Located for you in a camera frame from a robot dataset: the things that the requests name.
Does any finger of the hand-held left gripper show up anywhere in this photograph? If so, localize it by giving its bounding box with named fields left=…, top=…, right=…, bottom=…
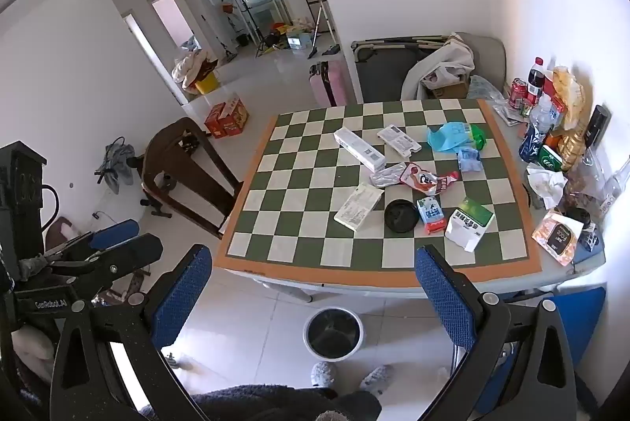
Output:
left=46, top=219, right=139, bottom=265
left=49, top=233, right=164, bottom=290

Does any crumpled white tissue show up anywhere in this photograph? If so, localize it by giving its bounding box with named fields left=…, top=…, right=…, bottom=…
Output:
left=526, top=162, right=567, bottom=210

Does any green white checkered mat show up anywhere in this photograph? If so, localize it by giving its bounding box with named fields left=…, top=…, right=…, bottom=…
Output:
left=213, top=99, right=542, bottom=289

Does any person's right slipper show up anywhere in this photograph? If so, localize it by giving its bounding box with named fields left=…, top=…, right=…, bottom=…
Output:
left=359, top=364, right=395, bottom=392

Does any dark wooden chair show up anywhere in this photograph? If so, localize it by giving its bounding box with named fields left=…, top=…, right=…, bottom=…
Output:
left=140, top=117, right=245, bottom=241

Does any white cloth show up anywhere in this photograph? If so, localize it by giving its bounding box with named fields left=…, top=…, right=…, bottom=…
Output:
left=401, top=32, right=476, bottom=100

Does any white paper carton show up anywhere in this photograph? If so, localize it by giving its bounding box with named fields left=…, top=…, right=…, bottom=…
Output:
left=334, top=183, right=385, bottom=232

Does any pile of clothes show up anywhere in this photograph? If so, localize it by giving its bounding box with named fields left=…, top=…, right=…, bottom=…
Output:
left=171, top=42, right=220, bottom=94

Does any red soda can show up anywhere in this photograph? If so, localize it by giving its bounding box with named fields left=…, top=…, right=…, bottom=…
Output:
left=508, top=78, right=528, bottom=109

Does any blue seat chair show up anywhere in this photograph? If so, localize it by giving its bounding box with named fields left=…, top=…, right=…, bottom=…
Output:
left=504, top=286, right=607, bottom=402

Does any clear plastic bag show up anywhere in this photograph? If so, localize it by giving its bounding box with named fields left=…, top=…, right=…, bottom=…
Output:
left=467, top=76, right=508, bottom=102

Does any clear water bottle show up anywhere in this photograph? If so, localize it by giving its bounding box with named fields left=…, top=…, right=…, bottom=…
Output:
left=529, top=94, right=556, bottom=141

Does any person's left slipper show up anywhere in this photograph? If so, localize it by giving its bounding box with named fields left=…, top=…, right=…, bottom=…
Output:
left=311, top=362, right=336, bottom=388

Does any white round trash bin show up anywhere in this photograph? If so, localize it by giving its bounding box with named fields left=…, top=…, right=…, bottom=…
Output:
left=302, top=307, right=365, bottom=360

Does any clear glass bottle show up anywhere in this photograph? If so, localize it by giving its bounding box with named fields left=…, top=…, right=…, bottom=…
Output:
left=598, top=155, right=630, bottom=220

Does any yellow snack bag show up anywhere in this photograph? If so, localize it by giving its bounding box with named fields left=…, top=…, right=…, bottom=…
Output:
left=551, top=66, right=586, bottom=131

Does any pink suitcase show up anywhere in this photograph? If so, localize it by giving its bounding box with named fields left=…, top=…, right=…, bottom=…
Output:
left=308, top=59, right=358, bottom=108

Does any red cardboard box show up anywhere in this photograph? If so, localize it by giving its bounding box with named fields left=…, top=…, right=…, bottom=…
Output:
left=224, top=94, right=250, bottom=137
left=204, top=103, right=229, bottom=140

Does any white table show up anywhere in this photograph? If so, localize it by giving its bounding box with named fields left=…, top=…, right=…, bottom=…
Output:
left=213, top=99, right=608, bottom=304

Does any person's leg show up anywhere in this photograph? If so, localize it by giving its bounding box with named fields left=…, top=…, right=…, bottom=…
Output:
left=143, top=384, right=340, bottom=421
left=317, top=391, right=383, bottom=421

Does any person's left leg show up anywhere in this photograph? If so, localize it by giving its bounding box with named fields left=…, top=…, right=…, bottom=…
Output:
left=143, top=384, right=340, bottom=421

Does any person's right leg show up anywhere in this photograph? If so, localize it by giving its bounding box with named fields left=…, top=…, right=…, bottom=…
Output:
left=317, top=391, right=383, bottom=421

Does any green plastic bag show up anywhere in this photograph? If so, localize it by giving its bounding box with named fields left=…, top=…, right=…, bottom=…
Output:
left=465, top=124, right=488, bottom=151

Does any blue white milk carton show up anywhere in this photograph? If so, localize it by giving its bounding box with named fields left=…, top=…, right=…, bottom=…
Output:
left=416, top=196, right=448, bottom=236

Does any red white snack packet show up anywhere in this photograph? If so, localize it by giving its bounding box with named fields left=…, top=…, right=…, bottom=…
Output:
left=398, top=162, right=440, bottom=197

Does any yellow bin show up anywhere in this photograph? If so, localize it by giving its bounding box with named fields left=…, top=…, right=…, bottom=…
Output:
left=194, top=72, right=218, bottom=96

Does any blue plastic bag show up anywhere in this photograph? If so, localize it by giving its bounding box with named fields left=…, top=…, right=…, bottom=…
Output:
left=426, top=122, right=473, bottom=153

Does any white flat packet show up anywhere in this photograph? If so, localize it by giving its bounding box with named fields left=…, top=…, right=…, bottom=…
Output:
left=376, top=124, right=423, bottom=159

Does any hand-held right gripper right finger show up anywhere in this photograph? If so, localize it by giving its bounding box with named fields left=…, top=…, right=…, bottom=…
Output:
left=415, top=245, right=578, bottom=421

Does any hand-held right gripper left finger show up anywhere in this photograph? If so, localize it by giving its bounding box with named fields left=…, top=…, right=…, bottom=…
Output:
left=49, top=244, right=213, bottom=421

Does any grey cloth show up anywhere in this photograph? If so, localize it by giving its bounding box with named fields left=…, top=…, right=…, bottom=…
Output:
left=94, top=140, right=136, bottom=196

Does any grey folding bed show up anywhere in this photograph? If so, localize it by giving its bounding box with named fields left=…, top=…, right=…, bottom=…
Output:
left=350, top=35, right=507, bottom=103

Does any black round lid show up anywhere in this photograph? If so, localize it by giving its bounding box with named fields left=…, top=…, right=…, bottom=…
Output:
left=384, top=199, right=419, bottom=235

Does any orange snack packet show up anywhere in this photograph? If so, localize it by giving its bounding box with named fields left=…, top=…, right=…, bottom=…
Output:
left=532, top=209, right=582, bottom=265

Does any silver foil wrapper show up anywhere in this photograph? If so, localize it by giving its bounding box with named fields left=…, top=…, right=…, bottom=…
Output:
left=369, top=164, right=407, bottom=190

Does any black metal stand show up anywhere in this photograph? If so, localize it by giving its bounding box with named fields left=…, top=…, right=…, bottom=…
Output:
left=140, top=175, right=174, bottom=219

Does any brown cardboard box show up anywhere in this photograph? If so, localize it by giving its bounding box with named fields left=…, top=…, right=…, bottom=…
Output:
left=428, top=81, right=468, bottom=100

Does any floor mop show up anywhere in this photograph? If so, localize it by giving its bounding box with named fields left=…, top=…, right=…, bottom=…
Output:
left=308, top=0, right=332, bottom=59

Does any person's slipper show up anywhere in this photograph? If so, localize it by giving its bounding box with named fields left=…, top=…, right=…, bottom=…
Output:
left=311, top=362, right=336, bottom=388
left=359, top=364, right=395, bottom=392

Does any black coat rack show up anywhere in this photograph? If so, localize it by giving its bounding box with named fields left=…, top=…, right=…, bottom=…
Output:
left=221, top=0, right=261, bottom=48

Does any green white box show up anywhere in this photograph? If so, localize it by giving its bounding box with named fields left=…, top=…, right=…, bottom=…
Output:
left=444, top=197, right=494, bottom=253

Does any long white box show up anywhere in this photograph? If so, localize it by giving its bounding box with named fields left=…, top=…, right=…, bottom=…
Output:
left=334, top=127, right=387, bottom=172

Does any small blue packet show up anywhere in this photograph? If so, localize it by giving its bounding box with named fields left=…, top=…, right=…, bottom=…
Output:
left=457, top=146, right=482, bottom=173

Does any red printed wrapper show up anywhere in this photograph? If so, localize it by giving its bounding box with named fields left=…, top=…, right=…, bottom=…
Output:
left=433, top=170, right=461, bottom=194

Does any cola bottle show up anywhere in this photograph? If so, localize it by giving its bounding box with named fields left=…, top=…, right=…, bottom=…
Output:
left=526, top=57, right=547, bottom=107

